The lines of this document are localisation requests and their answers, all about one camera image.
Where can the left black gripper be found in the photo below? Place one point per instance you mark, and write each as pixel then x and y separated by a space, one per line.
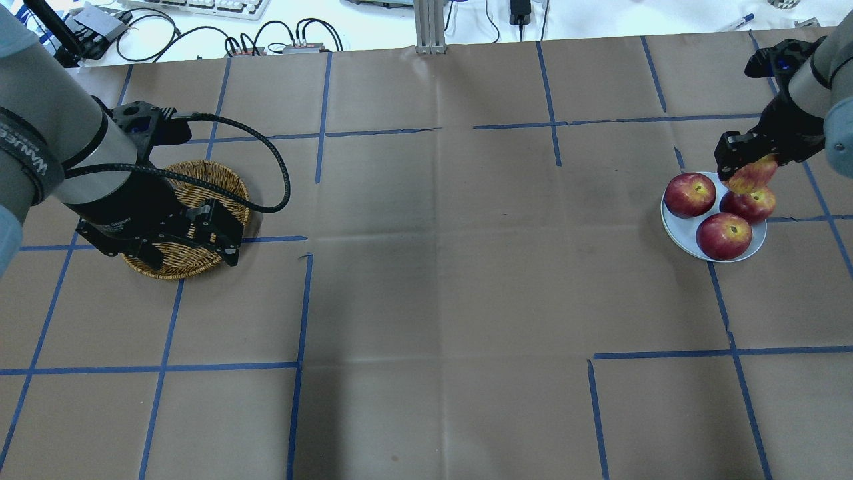
pixel 126 208

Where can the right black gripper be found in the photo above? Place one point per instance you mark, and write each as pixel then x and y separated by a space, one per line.
pixel 793 126

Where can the red yellow apple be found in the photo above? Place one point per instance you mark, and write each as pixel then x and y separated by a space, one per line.
pixel 754 176

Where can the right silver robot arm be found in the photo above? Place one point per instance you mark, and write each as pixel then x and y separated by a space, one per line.
pixel 834 59

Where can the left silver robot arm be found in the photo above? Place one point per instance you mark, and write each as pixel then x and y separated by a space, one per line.
pixel 58 140

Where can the woven wicker basket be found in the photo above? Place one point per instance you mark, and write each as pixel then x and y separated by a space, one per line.
pixel 184 258

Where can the red apple plate outer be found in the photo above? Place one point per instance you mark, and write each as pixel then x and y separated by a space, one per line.
pixel 753 207

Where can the red apple plate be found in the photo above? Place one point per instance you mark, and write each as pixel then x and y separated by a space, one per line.
pixel 753 207
pixel 690 195
pixel 724 236

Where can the red apple plate back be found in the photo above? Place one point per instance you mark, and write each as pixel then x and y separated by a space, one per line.
pixel 690 195

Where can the red apple plate front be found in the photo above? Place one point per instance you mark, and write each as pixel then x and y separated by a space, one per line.
pixel 724 236

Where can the light blue plate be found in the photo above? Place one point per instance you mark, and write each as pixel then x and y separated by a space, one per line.
pixel 683 231

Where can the blue white pen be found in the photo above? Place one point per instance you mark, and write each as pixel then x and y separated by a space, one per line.
pixel 738 23

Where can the white keyboard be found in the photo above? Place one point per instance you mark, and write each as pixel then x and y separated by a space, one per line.
pixel 227 9

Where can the aluminium frame post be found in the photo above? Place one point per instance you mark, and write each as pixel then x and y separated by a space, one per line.
pixel 429 27

